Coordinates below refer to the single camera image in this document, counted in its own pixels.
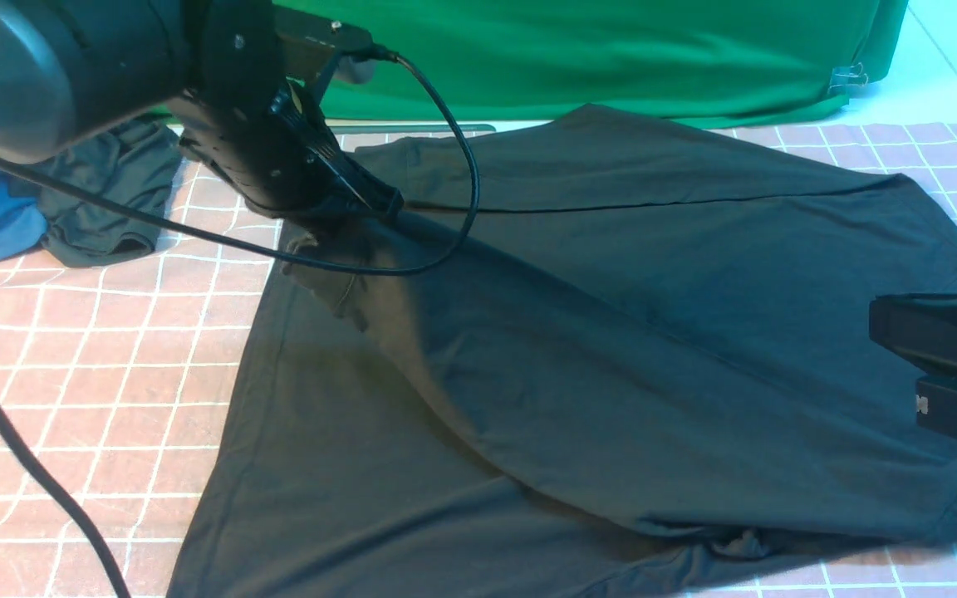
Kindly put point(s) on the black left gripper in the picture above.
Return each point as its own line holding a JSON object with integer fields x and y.
{"x": 262, "y": 132}

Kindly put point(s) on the dark gray long-sleeved shirt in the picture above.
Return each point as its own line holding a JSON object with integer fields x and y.
{"x": 649, "y": 369}

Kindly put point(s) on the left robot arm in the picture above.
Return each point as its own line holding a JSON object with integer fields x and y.
{"x": 72, "y": 69}

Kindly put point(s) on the green backdrop cloth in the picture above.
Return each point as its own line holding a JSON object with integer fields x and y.
{"x": 711, "y": 64}

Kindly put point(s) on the dark gray crumpled garment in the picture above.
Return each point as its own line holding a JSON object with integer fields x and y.
{"x": 133, "y": 164}

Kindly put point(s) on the pink white-grid tablecloth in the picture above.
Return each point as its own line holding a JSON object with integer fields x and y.
{"x": 119, "y": 379}

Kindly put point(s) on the metal binder clip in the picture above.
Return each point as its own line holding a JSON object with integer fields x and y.
{"x": 845, "y": 79}

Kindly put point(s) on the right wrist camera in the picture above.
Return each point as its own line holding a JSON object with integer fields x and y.
{"x": 919, "y": 328}

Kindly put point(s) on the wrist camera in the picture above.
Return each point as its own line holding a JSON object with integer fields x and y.
{"x": 919, "y": 328}
{"x": 316, "y": 48}

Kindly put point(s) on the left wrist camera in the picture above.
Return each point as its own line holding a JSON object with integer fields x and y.
{"x": 316, "y": 48}

